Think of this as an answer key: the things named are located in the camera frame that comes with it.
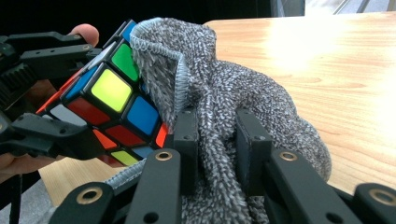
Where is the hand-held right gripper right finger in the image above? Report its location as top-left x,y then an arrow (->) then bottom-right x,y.
234,108 -> 274,197

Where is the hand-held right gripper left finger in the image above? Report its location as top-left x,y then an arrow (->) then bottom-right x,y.
172,106 -> 200,195

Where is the grey terry cloth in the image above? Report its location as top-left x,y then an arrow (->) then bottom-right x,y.
104,17 -> 332,224

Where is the multicoloured puzzle cube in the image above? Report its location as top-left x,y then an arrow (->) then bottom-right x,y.
35,19 -> 171,167

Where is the left hand-held gripper cable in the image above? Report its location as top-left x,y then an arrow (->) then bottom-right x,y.
8,175 -> 23,224

